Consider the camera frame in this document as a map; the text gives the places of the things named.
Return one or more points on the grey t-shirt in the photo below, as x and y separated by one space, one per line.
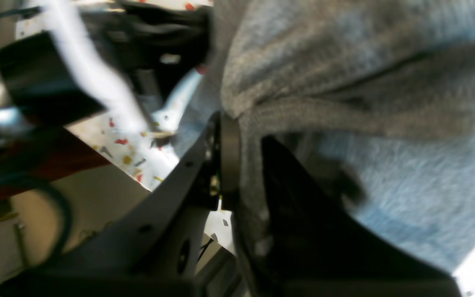
376 97

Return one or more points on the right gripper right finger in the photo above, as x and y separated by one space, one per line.
318 250

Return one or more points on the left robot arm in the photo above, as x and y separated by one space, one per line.
98 78

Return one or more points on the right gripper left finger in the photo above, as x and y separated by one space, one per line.
157 244

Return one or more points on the terrazzo pattern table cloth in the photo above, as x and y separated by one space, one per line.
149 166

